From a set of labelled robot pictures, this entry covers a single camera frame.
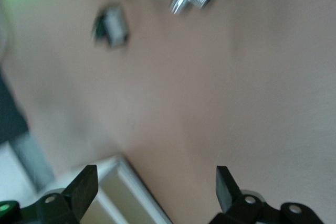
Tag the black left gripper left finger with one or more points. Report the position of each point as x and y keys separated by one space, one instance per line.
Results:
x=81 y=190

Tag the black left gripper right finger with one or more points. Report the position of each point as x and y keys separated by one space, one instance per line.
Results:
x=225 y=190

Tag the white drawer cabinet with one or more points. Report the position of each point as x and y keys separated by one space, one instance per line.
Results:
x=126 y=172

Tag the brown table mat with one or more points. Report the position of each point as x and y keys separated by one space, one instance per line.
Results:
x=210 y=90

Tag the black switch white face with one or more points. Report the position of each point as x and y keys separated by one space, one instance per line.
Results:
x=111 y=24

